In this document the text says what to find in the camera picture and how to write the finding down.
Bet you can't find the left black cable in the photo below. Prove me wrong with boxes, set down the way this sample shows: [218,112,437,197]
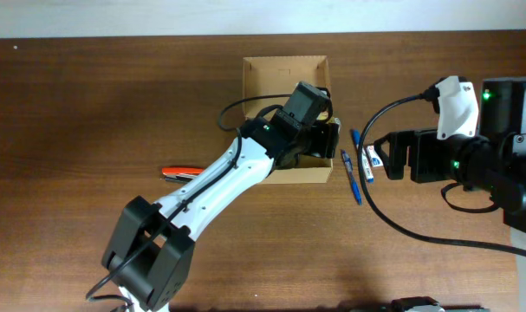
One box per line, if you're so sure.
[85,93,333,312]

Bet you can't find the blue white staples box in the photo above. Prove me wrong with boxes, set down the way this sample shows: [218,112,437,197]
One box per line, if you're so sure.
[366,145,383,167]

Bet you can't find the blue white marker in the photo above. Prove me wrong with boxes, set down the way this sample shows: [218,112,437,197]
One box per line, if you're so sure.
[351,129,374,183]

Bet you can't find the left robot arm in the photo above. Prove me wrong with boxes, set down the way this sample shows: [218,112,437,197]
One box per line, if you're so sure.
[86,81,333,311]

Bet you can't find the brown cardboard box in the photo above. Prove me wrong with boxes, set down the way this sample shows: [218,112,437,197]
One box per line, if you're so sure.
[242,55,333,185]

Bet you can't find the black cable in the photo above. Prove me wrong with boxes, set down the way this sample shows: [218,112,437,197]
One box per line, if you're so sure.
[356,86,526,263]
[85,93,333,312]

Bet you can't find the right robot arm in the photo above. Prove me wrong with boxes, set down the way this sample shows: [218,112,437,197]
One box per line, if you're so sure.
[373,75,526,233]

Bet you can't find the red black stapler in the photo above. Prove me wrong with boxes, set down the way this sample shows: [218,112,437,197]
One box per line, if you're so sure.
[161,166,203,184]

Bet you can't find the right black cable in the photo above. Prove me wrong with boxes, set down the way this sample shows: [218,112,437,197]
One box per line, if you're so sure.
[356,86,526,263]

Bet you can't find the blue ballpoint pen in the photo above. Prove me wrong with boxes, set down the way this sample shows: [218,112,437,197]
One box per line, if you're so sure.
[341,149,362,205]

